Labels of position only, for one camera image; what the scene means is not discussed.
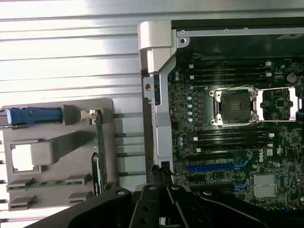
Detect hard disk blue caddy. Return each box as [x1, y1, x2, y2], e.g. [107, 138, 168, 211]
[0, 106, 64, 130]

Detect black expansion slot blue latch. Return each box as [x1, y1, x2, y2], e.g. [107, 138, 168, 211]
[189, 180, 249, 194]

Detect silver socket cover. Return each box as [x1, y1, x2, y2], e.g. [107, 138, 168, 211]
[256, 85, 304, 122]

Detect green motherboard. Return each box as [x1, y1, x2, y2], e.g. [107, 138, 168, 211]
[168, 55, 304, 212]

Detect silver CPU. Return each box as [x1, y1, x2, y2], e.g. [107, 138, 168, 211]
[10, 143, 33, 172]

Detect CPU socket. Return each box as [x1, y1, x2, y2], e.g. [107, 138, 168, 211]
[209, 87, 260, 128]

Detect silver chipset heatsink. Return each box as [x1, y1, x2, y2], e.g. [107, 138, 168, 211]
[252, 174, 278, 200]

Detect thin locking lever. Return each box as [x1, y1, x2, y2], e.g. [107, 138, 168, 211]
[212, 85, 258, 94]

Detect grey parts rack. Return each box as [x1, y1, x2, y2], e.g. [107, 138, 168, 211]
[0, 98, 115, 212]

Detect black open PC case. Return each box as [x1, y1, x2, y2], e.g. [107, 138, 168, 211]
[137, 18, 304, 214]

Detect RAM slot white latches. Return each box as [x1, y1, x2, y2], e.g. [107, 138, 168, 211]
[189, 62, 273, 70]
[196, 143, 275, 153]
[189, 72, 273, 81]
[192, 133, 275, 142]

